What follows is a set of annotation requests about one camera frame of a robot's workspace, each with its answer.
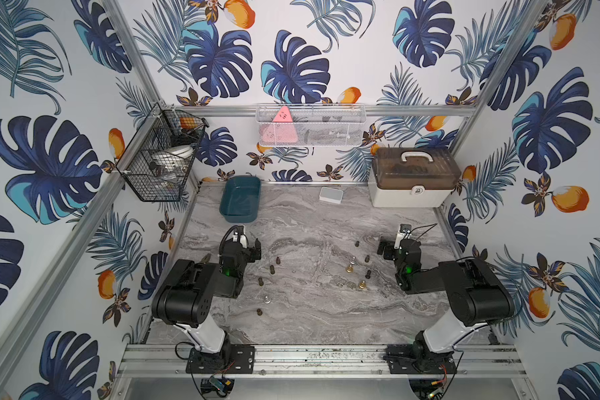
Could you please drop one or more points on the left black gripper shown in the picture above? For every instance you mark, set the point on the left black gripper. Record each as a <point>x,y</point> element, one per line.
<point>250,250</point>

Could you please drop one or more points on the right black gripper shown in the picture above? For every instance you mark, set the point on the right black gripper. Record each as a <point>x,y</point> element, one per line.
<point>390,250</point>

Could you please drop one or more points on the teal plastic storage box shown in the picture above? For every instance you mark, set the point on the teal plastic storage box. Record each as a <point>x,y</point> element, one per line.
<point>240,200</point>

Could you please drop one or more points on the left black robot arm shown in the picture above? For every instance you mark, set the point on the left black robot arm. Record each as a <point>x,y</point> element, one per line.
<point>184,300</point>

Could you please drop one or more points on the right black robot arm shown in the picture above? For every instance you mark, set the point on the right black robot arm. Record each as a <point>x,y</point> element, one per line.
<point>475,295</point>

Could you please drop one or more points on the white box with brown lid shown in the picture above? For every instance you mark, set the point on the white box with brown lid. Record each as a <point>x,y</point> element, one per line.
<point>412,177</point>

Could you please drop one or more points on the small white square box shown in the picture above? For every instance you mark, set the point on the small white square box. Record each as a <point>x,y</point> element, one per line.
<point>331,195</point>

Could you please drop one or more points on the pink triangle item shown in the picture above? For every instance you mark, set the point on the pink triangle item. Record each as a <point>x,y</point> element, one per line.
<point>281,130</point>

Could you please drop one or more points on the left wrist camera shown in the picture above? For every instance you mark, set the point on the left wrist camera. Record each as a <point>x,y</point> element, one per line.
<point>238,235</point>

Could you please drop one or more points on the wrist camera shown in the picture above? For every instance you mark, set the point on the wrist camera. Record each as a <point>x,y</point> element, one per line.
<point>238,235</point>
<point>404,231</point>

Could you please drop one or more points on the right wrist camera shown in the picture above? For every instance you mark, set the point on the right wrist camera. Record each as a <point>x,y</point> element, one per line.
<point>404,231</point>

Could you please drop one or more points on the black wire basket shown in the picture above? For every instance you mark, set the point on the black wire basket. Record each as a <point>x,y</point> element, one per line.
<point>162,154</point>

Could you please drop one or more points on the clear wall shelf basket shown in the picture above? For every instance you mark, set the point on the clear wall shelf basket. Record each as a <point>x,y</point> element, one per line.
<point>324,125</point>

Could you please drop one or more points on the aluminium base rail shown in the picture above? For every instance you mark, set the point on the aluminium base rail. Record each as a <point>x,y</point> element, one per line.
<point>313,361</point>

